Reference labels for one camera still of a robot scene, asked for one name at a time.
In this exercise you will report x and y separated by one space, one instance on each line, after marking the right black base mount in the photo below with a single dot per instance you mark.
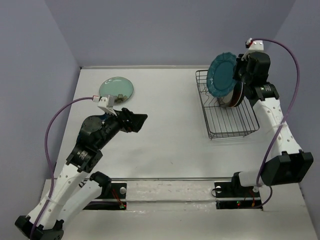
230 195

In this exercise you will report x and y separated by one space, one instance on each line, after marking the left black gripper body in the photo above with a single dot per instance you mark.
113 125

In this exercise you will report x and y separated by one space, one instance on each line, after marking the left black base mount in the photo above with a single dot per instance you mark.
113 199

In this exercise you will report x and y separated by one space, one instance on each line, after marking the teal scalloped edge plate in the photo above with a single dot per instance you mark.
219 79

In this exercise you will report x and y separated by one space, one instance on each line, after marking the black wire dish rack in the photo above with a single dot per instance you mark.
239 121

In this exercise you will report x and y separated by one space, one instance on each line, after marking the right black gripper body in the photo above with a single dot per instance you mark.
246 76

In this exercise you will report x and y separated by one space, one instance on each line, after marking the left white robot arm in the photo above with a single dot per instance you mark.
76 186

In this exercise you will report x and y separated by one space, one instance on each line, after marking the red and teal floral plate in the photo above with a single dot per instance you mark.
237 95

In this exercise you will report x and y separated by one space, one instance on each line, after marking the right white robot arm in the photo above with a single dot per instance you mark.
284 162

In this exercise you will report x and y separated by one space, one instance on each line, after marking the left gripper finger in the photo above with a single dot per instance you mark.
126 114
136 122

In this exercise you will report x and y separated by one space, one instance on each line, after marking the light green round plate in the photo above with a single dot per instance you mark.
117 86

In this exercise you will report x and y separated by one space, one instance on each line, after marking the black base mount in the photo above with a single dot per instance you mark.
113 199
230 195

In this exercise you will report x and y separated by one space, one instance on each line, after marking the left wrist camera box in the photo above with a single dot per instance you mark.
106 104

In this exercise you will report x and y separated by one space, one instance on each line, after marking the navy blue leaf-shaped dish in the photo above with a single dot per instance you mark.
91 127

